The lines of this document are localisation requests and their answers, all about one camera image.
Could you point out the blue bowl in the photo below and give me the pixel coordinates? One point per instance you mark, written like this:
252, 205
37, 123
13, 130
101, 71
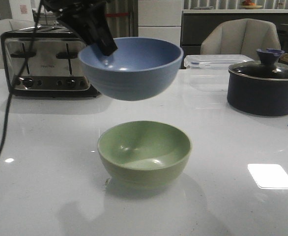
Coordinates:
139, 69

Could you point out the beige armchair right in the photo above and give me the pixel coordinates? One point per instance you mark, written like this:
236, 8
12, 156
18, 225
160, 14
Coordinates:
241, 37

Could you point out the red barrier belt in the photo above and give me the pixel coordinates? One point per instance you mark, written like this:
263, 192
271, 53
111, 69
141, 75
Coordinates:
116, 15

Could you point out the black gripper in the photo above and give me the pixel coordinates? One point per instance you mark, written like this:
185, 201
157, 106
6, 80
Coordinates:
86, 18

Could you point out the dark kitchen counter cabinet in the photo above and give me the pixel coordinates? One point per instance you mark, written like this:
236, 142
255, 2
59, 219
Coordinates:
196, 25

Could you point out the black chrome four-slot toaster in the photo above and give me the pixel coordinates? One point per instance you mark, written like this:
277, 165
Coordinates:
44, 63

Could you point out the dark blue cooking pot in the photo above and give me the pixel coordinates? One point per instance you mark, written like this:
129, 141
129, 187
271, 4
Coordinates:
258, 97

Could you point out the clear plastic storage container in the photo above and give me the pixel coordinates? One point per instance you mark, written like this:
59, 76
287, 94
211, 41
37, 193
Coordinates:
209, 73

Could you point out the white refrigerator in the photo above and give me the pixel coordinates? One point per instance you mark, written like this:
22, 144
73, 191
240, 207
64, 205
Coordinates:
160, 19

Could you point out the glass pot lid blue knob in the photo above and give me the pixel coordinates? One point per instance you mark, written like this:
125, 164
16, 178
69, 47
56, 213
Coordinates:
266, 68

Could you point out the fruit bowl on counter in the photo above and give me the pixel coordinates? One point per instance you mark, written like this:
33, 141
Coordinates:
248, 4

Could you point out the green bowl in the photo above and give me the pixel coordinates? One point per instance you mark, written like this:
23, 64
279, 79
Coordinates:
144, 154

